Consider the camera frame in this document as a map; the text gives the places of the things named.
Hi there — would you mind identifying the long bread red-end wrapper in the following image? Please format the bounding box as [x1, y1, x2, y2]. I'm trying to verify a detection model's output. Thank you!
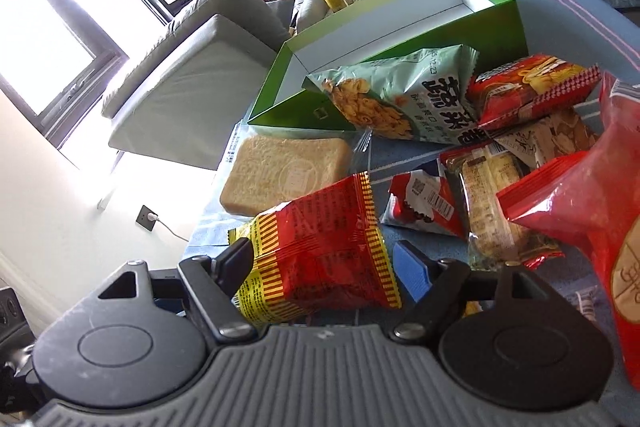
[439, 142, 563, 271]

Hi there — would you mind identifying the toast bread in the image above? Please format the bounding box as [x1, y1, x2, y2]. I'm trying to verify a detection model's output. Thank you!
[220, 135, 352, 217]

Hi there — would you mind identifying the dark framed window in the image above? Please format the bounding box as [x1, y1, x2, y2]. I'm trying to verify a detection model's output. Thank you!
[1, 0, 191, 147]

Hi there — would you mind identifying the green cardboard box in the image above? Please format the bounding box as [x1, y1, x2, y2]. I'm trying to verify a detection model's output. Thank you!
[248, 0, 528, 130]

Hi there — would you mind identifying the small red white snack packet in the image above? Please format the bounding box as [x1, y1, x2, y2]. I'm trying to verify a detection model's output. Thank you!
[381, 160, 465, 239]

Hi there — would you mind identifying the large red transparent snack bag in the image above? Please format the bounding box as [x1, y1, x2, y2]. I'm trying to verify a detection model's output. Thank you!
[497, 72, 640, 387]

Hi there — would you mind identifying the red yellow striped snack bag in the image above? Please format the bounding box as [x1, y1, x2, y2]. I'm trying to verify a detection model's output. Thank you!
[228, 172, 401, 325]

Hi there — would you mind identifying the red chips bag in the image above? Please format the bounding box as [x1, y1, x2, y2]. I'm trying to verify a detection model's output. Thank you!
[465, 54, 601, 132]

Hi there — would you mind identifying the green garlic snack bag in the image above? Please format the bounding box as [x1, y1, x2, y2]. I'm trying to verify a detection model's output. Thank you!
[303, 44, 489, 146]

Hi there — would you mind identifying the wall socket with plug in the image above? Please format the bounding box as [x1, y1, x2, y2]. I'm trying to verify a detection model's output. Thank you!
[136, 205, 188, 242]

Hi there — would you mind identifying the grey sofa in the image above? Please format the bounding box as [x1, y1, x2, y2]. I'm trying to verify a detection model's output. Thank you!
[102, 0, 295, 169]

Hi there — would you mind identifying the brown white pastry bag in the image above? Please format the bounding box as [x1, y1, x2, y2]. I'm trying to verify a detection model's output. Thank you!
[495, 108, 598, 170]

